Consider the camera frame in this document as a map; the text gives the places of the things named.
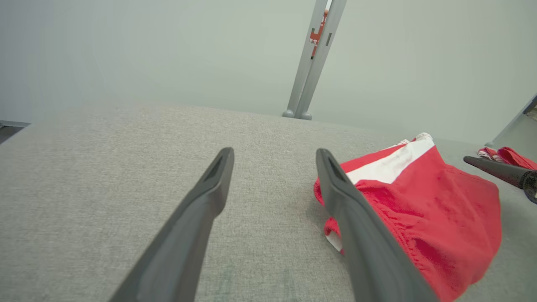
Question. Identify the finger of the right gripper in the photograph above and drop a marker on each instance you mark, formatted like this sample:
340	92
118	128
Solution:
499	171

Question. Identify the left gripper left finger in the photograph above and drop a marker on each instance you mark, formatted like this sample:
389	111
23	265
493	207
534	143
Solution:
180	251

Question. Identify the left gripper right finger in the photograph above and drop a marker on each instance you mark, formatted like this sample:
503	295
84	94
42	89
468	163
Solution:
369	251

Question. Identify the red basketball jersey white sleeves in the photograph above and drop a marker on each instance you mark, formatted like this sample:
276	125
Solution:
514	157

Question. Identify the red shorts white stripe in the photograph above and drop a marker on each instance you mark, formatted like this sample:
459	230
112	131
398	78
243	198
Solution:
440	209

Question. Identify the small red white sticker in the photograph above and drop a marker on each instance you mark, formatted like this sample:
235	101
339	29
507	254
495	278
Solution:
317	35

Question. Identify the grey metal partition post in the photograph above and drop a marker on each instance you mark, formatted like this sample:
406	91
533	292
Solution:
306	79

